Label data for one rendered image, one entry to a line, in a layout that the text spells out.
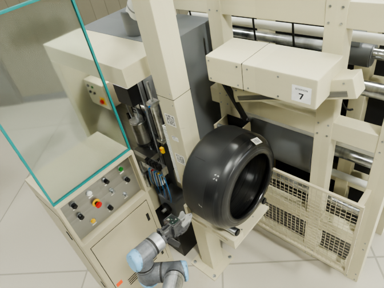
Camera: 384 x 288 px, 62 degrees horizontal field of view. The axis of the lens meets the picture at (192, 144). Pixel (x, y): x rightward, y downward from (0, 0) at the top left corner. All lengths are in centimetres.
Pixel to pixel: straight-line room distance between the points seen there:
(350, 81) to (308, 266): 173
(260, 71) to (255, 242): 178
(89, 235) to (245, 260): 134
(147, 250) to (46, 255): 213
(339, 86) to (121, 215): 150
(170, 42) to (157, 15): 14
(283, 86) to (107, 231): 140
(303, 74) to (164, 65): 62
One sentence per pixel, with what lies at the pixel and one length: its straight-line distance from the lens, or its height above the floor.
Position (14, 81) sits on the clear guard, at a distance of 159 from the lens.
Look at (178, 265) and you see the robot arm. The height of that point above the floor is 119.
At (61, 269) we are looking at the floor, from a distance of 333.
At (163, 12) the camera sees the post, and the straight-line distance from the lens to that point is 150.
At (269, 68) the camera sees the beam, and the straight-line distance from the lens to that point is 152.
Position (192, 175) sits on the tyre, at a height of 134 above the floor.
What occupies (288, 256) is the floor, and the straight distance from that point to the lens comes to 290.
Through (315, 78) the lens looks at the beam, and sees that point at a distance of 143.
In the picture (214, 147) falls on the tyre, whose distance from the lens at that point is 163.
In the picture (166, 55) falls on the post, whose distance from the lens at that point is 154.
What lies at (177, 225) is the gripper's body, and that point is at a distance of 155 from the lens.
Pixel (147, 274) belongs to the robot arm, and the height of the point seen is 120.
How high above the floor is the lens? 249
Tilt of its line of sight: 39 degrees down
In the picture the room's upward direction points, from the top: 12 degrees counter-clockwise
